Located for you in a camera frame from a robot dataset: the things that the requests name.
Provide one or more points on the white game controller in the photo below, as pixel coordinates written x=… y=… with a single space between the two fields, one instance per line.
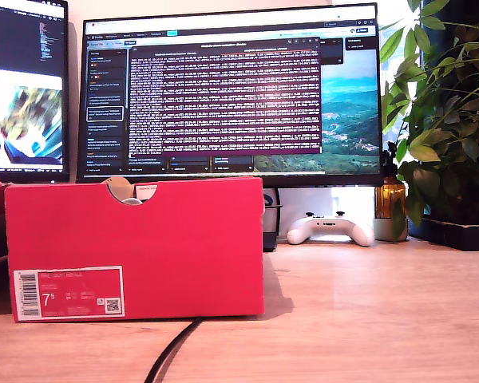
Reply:
x=327 y=229

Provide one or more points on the black plant tray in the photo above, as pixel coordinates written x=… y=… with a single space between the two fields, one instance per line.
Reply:
x=455 y=235

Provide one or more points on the pale round pot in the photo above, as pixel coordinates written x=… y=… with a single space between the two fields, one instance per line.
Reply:
x=383 y=229

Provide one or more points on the amber pump bottle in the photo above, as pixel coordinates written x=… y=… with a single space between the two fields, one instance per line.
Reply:
x=389 y=195

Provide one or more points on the grey monitor stand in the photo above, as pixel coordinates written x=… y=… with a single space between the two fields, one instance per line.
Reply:
x=272 y=223

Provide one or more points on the green leafy houseplant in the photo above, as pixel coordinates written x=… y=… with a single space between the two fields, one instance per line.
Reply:
x=443 y=119

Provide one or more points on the red shoebox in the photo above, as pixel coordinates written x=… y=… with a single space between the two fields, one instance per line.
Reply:
x=163 y=247

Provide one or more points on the tan cardboard insert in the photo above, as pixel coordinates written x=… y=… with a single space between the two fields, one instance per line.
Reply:
x=119 y=186

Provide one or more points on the large black computer monitor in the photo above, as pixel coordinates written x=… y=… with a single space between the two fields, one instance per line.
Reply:
x=223 y=99

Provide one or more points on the narrow black computer monitor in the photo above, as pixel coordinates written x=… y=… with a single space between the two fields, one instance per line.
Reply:
x=24 y=48

